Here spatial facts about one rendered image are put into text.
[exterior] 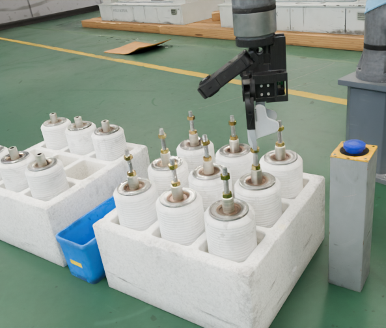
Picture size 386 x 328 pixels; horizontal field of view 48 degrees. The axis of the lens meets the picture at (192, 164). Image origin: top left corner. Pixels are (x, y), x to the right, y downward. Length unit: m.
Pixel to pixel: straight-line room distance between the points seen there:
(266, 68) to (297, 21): 2.55
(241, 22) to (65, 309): 0.73
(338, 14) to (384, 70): 1.84
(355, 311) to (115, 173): 0.70
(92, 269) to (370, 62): 0.93
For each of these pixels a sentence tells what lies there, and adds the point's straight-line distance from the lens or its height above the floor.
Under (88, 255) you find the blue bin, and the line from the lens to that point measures 1.07.
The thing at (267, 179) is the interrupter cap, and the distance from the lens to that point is 0.91.
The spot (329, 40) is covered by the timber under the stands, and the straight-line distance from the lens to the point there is 3.13.
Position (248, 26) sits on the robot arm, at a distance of 0.77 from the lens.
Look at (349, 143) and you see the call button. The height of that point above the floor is 0.33.
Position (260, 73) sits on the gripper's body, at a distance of 0.80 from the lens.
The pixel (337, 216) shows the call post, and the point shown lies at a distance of 0.93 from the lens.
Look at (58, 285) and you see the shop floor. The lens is 1.16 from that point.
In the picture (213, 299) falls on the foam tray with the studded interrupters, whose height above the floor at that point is 0.09.
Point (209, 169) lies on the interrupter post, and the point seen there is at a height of 0.26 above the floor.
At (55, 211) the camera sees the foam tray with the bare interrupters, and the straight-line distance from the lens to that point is 1.13.
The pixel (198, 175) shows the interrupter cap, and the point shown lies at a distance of 0.95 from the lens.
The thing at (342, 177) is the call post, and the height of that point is 0.27.
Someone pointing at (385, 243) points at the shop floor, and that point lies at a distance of 1.17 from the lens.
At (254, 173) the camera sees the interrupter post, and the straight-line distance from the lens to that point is 0.89.
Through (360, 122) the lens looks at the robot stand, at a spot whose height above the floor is 0.18.
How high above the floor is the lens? 0.69
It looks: 26 degrees down
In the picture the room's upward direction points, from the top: 8 degrees counter-clockwise
